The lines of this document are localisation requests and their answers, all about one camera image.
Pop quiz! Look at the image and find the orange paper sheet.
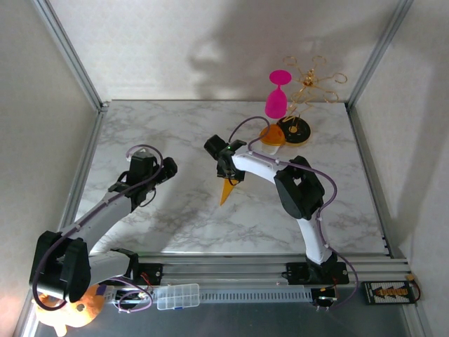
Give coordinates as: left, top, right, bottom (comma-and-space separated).
219, 177, 238, 207

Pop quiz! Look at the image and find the white cup with orange lid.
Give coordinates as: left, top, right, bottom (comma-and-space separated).
258, 124, 286, 155

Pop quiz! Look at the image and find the pink wine glass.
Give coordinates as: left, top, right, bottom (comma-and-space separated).
264, 69, 293, 119

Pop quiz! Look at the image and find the small controller board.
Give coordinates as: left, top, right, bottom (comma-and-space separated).
311, 286, 340, 307
114, 288, 157, 307

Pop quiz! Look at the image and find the clear plastic organizer box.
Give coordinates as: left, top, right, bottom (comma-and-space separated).
156, 283, 201, 311

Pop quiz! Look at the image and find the orange plush toy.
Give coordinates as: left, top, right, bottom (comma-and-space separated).
34, 284, 106, 337

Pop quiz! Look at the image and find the black power distribution board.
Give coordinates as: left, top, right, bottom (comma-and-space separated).
361, 280, 419, 305

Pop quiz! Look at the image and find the aluminium side rail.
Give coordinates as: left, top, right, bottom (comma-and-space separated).
345, 103, 410, 261
52, 101, 110, 260

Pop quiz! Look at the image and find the gold wire glass rack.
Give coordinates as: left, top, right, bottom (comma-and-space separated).
276, 55, 348, 147

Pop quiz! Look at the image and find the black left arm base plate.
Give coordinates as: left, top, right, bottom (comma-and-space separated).
105, 262, 164, 286

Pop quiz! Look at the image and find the thin red wire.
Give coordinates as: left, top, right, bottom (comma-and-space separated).
139, 272, 156, 293

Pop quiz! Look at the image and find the aluminium mounting rail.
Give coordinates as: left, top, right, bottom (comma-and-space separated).
30, 257, 412, 291

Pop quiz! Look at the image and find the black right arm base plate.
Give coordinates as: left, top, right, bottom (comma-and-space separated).
286, 261, 351, 285

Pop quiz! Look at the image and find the grey slotted cable duct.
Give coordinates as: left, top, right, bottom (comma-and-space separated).
103, 284, 314, 304

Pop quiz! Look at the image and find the aluminium frame post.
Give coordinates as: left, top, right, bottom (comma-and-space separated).
30, 0, 110, 112
345, 0, 415, 110

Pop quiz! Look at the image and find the red black power wire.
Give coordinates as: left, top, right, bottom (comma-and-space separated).
406, 275, 423, 303

